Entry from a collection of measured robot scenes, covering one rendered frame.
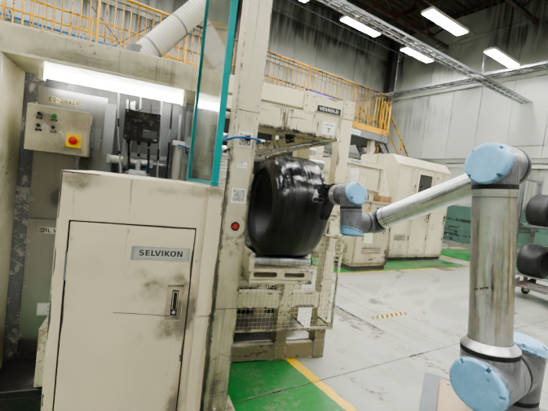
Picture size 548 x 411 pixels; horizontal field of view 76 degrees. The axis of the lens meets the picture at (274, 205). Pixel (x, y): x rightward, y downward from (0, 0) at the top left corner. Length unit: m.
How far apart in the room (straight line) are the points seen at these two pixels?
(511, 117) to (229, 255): 12.37
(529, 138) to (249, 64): 11.84
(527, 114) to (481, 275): 12.38
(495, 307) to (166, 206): 0.92
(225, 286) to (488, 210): 1.28
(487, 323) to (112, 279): 1.01
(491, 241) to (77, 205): 1.08
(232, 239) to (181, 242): 0.87
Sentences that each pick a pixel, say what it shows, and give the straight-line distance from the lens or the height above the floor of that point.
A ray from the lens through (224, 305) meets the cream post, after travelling 1.92.
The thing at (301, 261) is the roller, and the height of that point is 0.91.
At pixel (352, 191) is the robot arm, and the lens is 1.41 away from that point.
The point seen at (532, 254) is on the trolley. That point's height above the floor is 0.72.
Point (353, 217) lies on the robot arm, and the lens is 1.42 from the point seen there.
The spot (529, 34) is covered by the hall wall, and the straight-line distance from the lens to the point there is 14.31.
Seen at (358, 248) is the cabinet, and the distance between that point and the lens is 6.29.
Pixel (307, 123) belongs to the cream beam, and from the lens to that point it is 2.25.
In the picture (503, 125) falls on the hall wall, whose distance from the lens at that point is 13.62.
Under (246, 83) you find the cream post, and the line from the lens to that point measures 1.87.
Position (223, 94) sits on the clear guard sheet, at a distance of 1.00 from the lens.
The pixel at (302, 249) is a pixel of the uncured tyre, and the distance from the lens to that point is 1.84.
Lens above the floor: 1.29
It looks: 3 degrees down
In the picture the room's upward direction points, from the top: 7 degrees clockwise
